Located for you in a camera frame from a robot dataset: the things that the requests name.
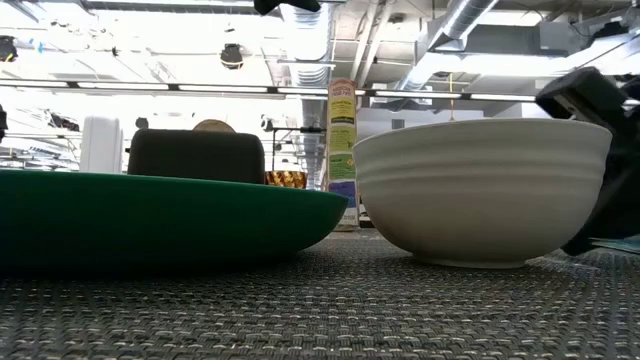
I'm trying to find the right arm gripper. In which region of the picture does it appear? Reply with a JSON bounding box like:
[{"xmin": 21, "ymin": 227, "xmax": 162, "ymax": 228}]
[{"xmin": 561, "ymin": 74, "xmax": 640, "ymax": 257}]

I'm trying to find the white ribbed bowl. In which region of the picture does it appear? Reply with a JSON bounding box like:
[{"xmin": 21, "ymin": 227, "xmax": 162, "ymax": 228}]
[{"xmin": 350, "ymin": 117, "xmax": 613, "ymax": 270}]

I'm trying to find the ceiling light strip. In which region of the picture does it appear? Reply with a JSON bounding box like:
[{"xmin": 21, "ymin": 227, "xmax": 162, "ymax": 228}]
[
  {"xmin": 0, "ymin": 78, "xmax": 329, "ymax": 100},
  {"xmin": 355, "ymin": 88, "xmax": 537, "ymax": 103}
]

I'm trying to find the grey woven placemat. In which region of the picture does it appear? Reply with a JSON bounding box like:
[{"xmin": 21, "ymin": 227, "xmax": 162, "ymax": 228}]
[{"xmin": 0, "ymin": 230, "xmax": 640, "ymax": 360}]

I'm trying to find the amber patterned cup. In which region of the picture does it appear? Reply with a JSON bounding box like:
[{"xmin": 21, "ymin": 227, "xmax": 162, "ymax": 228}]
[{"xmin": 264, "ymin": 170, "xmax": 308, "ymax": 190}]

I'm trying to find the toast slice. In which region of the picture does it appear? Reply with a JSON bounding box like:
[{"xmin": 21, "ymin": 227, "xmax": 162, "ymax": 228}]
[{"xmin": 192, "ymin": 118, "xmax": 237, "ymax": 134}]

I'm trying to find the black ceiling dome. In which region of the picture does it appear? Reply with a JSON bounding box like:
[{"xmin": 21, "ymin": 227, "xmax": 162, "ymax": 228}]
[{"xmin": 219, "ymin": 43, "xmax": 245, "ymax": 70}]

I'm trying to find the green plate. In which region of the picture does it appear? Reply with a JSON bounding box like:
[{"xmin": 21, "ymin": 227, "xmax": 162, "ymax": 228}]
[{"xmin": 0, "ymin": 169, "xmax": 350, "ymax": 270}]

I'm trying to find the white cylindrical container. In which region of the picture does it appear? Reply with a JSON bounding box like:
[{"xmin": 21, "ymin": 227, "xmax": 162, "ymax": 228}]
[{"xmin": 79, "ymin": 116, "xmax": 124, "ymax": 174}]

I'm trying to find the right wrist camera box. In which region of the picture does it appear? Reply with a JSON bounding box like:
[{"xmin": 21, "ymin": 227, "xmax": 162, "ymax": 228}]
[{"xmin": 535, "ymin": 66, "xmax": 629, "ymax": 126}]

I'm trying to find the silver ventilation duct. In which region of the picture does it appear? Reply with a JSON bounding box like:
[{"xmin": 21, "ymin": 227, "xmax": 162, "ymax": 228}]
[{"xmin": 399, "ymin": 0, "xmax": 501, "ymax": 91}]

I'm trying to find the ribbed silver duct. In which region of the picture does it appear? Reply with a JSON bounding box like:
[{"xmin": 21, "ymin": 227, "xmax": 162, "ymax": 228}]
[{"xmin": 279, "ymin": 2, "xmax": 334, "ymax": 191}]

